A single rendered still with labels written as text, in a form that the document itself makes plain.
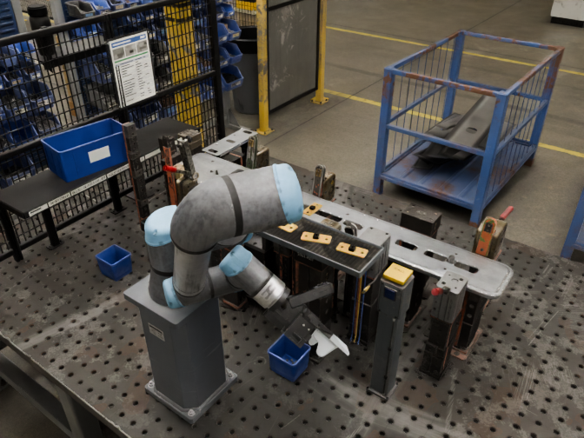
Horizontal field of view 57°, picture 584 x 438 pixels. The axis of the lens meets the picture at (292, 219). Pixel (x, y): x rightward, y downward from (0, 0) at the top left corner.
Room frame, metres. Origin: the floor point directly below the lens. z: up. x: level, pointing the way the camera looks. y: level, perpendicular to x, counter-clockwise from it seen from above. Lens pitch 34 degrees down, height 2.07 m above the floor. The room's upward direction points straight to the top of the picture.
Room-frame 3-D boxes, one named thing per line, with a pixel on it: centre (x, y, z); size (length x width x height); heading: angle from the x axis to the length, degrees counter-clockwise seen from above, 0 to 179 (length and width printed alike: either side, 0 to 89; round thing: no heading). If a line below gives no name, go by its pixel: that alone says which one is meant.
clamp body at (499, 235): (1.48, -0.66, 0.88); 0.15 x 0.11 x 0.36; 145
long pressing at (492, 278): (1.67, -0.10, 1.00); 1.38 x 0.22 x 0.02; 55
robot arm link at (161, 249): (1.13, 0.30, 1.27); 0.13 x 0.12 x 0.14; 114
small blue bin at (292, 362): (1.19, 0.01, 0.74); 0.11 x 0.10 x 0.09; 55
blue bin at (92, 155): (1.98, 0.81, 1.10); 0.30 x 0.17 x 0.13; 135
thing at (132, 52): (2.34, 0.70, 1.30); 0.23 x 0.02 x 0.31; 145
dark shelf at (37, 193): (2.03, 0.77, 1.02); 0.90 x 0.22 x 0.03; 145
